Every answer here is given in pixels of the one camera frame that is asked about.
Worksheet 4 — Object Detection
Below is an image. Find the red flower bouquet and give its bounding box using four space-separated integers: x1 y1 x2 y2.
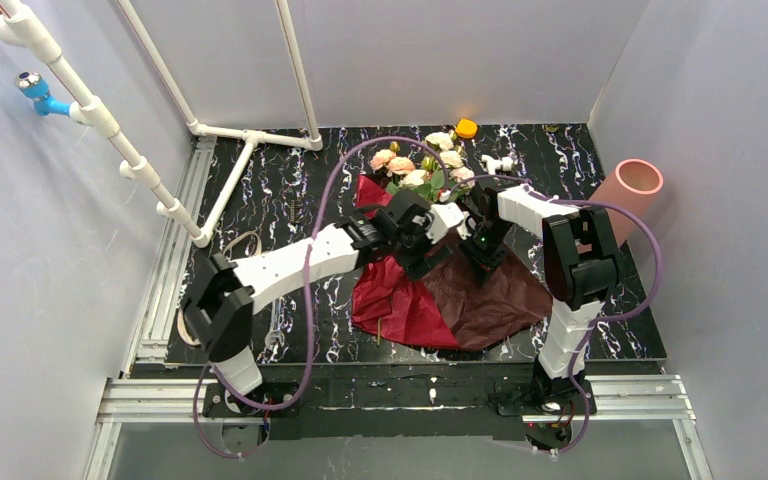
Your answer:
352 132 473 350

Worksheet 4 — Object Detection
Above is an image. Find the red wrapping paper sheet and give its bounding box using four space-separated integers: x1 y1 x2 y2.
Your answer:
350 173 554 352

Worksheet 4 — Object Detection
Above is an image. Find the cream ribbon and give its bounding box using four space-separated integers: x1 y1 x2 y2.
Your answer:
175 228 265 347

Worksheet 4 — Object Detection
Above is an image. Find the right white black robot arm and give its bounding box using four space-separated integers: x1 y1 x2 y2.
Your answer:
460 184 624 414

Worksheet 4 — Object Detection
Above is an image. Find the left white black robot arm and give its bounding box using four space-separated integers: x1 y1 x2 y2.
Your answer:
180 191 466 400

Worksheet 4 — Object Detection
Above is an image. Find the pink cylindrical vase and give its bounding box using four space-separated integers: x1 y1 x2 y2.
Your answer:
588 159 664 219

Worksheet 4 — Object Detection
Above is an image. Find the white pipe tee fitting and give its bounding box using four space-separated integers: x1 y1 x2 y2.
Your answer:
480 154 515 177

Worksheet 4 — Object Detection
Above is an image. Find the small orange yellow cap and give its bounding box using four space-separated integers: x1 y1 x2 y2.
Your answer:
455 118 479 139

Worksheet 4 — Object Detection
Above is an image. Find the small dark spring screw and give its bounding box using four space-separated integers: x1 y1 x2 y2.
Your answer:
288 199 303 225

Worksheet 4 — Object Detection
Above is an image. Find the blue pipe fitting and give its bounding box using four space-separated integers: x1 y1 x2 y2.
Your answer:
14 71 71 117

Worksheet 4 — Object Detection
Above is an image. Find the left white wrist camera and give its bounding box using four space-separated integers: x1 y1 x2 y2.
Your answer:
426 190 470 245

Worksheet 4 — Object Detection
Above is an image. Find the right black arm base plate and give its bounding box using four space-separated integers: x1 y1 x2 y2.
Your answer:
488 379 598 417

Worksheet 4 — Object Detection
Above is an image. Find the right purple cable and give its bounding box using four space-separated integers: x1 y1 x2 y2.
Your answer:
450 173 664 458

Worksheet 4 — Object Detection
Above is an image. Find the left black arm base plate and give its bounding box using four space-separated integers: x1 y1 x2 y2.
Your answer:
201 382 301 418

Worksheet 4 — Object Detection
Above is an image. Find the aluminium rail frame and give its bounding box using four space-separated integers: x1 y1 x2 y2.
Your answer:
84 135 713 480

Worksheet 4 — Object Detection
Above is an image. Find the white pvc pipe frame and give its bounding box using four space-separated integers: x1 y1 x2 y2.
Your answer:
0 0 324 249

